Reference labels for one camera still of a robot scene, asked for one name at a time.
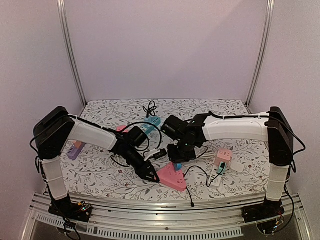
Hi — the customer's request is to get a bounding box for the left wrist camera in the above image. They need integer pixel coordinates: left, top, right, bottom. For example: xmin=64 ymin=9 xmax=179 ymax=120
xmin=143 ymin=148 xmax=167 ymax=161

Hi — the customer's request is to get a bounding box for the light blue charger plug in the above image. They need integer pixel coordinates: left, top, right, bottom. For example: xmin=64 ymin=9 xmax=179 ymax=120
xmin=143 ymin=116 xmax=153 ymax=126

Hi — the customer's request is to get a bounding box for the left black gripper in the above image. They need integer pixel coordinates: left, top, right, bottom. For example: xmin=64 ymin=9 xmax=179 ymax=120
xmin=123 ymin=146 xmax=160 ymax=184

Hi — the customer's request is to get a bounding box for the aluminium frame post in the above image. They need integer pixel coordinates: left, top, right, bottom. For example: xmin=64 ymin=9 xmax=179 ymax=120
xmin=245 ymin=0 xmax=275 ymax=109
xmin=56 ymin=0 xmax=88 ymax=107

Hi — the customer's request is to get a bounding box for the white square adapter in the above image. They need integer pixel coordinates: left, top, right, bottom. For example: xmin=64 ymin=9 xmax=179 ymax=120
xmin=230 ymin=161 xmax=245 ymax=173

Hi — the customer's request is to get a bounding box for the teal power strip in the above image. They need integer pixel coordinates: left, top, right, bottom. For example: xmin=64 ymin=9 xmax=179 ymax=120
xmin=141 ymin=116 xmax=161 ymax=135

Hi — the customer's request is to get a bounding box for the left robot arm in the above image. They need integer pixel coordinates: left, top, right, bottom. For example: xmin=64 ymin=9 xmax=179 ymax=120
xmin=29 ymin=106 xmax=160 ymax=223

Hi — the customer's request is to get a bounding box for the right aluminium frame post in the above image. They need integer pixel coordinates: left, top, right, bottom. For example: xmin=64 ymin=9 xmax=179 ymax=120
xmin=245 ymin=0 xmax=275 ymax=109

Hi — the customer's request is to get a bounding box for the floral table mat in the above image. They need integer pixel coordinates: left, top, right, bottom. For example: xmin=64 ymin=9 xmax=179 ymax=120
xmin=60 ymin=99 xmax=270 ymax=203

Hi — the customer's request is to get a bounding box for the purple power strip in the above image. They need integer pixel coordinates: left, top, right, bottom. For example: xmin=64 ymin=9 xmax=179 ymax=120
xmin=66 ymin=143 xmax=86 ymax=161

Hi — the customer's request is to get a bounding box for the left aluminium frame post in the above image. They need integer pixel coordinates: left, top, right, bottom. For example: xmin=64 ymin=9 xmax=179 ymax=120
xmin=56 ymin=0 xmax=88 ymax=107

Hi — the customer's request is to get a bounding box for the white power strip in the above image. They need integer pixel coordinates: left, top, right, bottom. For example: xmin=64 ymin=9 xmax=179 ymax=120
xmin=209 ymin=166 xmax=223 ymax=189

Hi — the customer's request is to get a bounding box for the black thin adapter cable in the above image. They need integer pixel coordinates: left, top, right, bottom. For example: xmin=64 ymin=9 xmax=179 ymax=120
xmin=183 ymin=164 xmax=221 ymax=208

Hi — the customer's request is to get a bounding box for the teal small adapter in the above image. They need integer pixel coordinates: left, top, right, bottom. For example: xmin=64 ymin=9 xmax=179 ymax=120
xmin=217 ymin=161 xmax=227 ymax=175

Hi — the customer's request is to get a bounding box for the blue plug adapter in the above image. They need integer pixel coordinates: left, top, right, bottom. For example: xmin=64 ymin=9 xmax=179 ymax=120
xmin=173 ymin=163 xmax=182 ymax=171

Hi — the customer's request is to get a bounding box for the pink flat plug adapter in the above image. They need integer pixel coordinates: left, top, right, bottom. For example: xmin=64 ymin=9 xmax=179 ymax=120
xmin=116 ymin=125 xmax=128 ymax=133

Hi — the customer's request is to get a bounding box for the pink cube socket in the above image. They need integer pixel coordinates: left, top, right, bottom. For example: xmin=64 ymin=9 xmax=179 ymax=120
xmin=214 ymin=148 xmax=233 ymax=166

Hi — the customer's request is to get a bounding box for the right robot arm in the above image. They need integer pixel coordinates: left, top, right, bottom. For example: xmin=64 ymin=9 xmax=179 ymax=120
xmin=160 ymin=106 xmax=299 ymax=223

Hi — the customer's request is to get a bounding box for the salmon small cube adapter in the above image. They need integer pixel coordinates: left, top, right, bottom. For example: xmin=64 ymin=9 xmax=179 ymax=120
xmin=73 ymin=141 xmax=82 ymax=149

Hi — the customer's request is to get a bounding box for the pink power strip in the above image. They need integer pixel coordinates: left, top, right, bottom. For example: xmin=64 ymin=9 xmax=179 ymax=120
xmin=157 ymin=162 xmax=187 ymax=192

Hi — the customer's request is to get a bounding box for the aluminium front rail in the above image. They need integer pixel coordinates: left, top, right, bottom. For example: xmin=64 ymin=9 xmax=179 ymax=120
xmin=18 ymin=192 xmax=311 ymax=240

